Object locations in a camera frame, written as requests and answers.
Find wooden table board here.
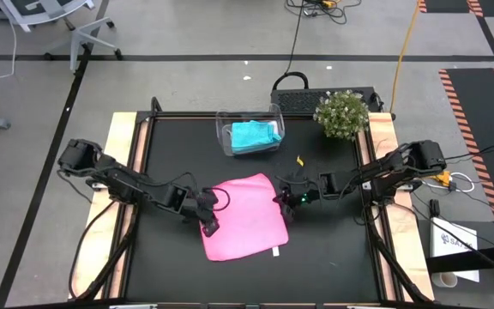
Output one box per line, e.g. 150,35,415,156
358,112,436,302
69,112,140,300

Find right wooden table board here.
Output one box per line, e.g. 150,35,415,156
358,112,436,302

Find tangled black floor cables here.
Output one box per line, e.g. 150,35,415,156
284,0,363,26

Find left wooden table board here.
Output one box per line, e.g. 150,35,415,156
69,112,140,300

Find thin black cable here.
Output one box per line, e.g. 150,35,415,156
284,0,306,76

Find clear plastic bin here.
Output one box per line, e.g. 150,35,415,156
214,103,286,158

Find black mat with striped edge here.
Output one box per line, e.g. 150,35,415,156
417,0,494,19
438,67,494,246

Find yellow plug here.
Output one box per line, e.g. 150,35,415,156
434,171,457,189

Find black computer case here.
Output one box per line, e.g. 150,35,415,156
270,71,380,116

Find white office chair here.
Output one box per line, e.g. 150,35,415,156
0,0,124,73

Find orange power cable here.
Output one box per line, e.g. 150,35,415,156
389,0,422,113

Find green potted plant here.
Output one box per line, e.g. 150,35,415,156
313,88,371,141

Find black beam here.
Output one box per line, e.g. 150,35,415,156
425,243,494,275

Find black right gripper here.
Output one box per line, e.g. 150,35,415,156
277,173,330,223

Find white printed box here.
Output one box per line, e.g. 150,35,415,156
429,216,481,284

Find black power adapter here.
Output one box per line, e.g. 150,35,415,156
428,197,442,219

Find teal microfiber towel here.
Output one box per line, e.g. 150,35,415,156
230,119,283,155

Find pink microfiber towel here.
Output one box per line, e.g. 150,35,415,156
198,172,291,263

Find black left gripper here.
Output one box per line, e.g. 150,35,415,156
181,187,222,239

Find black table frame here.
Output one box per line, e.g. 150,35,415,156
69,96,435,309

